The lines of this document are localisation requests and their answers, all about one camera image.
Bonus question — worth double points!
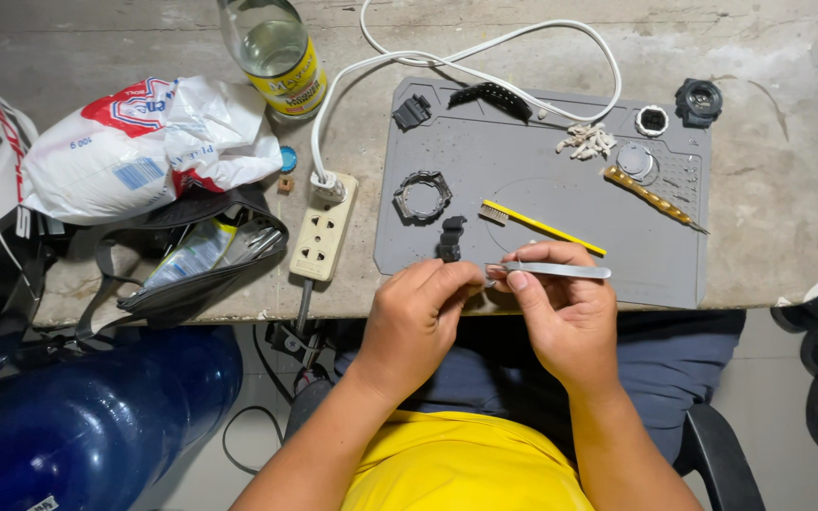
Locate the person's right hand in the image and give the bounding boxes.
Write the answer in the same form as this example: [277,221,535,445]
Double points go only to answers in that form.
[486,240,620,400]

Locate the person's left hand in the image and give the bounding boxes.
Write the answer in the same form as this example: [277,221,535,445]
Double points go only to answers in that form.
[348,259,486,410]

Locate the silver metal tweezers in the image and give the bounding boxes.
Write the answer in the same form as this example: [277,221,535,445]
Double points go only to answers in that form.
[483,260,613,281]

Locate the gray silicone work mat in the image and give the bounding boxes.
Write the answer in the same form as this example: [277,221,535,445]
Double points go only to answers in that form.
[373,76,712,310]

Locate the person's blue shorts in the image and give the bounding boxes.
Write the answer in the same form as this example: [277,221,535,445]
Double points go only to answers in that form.
[334,308,747,464]

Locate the beige power strip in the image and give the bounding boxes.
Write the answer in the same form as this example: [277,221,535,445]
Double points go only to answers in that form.
[289,172,360,282]

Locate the gold precision screwdriver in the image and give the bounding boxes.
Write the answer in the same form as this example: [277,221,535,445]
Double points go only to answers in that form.
[603,165,710,236]

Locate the white plug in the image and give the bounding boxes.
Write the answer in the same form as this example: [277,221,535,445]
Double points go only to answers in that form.
[310,170,348,204]

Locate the person's yellow shirt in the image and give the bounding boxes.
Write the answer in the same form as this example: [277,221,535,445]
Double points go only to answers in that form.
[340,409,596,511]

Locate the round metal watch caseback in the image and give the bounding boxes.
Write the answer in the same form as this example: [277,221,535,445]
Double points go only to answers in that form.
[615,141,660,187]

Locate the pile of white cotton bits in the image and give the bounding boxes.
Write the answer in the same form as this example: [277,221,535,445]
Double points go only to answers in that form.
[556,122,618,161]

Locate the black plastic chair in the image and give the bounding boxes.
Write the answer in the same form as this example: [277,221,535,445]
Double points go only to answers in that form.
[672,403,766,511]

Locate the black zip pouch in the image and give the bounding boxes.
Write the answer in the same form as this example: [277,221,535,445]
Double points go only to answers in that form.
[74,184,290,343]

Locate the white green packet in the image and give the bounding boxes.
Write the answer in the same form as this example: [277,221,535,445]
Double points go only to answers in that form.
[142,216,240,289]

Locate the black watch case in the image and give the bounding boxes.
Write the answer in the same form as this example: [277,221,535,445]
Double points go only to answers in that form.
[675,77,724,129]

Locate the clear glass bottle yellow label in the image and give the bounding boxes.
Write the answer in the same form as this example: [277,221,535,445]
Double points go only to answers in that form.
[216,0,329,121]

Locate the white plastic bag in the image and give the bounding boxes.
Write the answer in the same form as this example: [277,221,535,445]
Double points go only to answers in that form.
[19,75,284,227]

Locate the blue water jug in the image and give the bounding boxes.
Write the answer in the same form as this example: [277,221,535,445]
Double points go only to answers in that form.
[0,325,245,511]

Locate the short black watch strap piece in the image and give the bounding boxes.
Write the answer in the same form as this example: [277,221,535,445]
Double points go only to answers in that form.
[436,215,468,263]

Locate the gray power strip cord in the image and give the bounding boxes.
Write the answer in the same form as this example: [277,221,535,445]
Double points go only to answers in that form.
[294,278,315,335]

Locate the yellow handled brush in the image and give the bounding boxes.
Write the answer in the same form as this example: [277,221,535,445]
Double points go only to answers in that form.
[478,199,608,258]

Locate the gray watch bezel ring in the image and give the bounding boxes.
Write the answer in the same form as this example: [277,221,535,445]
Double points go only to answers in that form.
[392,169,454,223]

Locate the black watch strap buckle piece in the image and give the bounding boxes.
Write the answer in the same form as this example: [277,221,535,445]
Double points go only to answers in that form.
[391,93,433,132]

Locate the white watch module ring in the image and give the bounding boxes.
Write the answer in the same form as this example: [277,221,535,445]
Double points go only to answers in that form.
[634,104,670,139]

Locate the black floor cable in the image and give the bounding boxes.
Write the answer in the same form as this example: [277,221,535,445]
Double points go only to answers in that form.
[222,323,296,476]

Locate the long black watch strap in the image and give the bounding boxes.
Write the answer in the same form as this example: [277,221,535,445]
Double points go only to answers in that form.
[447,81,533,122]

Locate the white power cable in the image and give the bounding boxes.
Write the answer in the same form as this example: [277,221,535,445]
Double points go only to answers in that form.
[309,0,623,187]

